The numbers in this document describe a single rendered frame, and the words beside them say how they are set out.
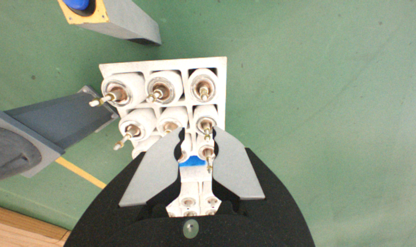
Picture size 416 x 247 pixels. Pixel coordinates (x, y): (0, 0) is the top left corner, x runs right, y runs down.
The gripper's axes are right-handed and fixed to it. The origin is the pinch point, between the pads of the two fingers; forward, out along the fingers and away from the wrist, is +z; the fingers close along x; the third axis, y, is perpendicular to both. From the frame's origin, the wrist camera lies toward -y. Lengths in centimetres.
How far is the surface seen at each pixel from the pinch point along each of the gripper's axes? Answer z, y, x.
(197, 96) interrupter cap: 21.9, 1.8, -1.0
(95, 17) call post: 15.8, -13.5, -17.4
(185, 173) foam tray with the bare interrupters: 33, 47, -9
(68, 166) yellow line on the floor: 47, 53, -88
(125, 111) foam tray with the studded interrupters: 29.4, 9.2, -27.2
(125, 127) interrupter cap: 21.9, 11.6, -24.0
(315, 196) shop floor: 47, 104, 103
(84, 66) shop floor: 47, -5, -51
